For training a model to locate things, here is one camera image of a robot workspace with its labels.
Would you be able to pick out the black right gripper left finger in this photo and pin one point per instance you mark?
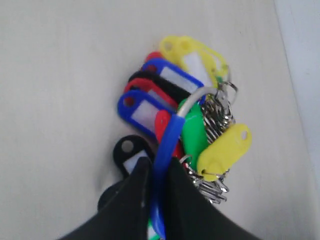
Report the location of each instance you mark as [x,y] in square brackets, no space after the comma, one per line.
[125,216]

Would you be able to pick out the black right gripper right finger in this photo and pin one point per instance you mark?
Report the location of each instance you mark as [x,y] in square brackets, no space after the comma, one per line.
[189,216]

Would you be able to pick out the colourful key tag bunch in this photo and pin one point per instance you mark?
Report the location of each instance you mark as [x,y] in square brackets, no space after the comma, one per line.
[179,98]

